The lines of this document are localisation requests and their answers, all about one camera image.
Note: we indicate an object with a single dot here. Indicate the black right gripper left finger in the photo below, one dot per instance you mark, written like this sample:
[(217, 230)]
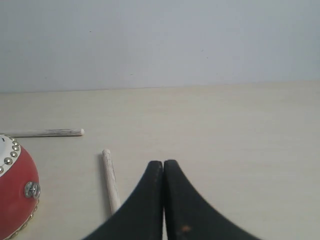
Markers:
[(141, 215)]

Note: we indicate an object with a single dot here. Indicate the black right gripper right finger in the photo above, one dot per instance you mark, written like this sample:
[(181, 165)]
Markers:
[(188, 216)]

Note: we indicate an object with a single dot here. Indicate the white drumstick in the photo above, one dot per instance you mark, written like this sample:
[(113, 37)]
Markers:
[(62, 132), (110, 179)]

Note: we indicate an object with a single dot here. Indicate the red small drum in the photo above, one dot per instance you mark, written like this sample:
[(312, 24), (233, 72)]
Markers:
[(19, 187)]

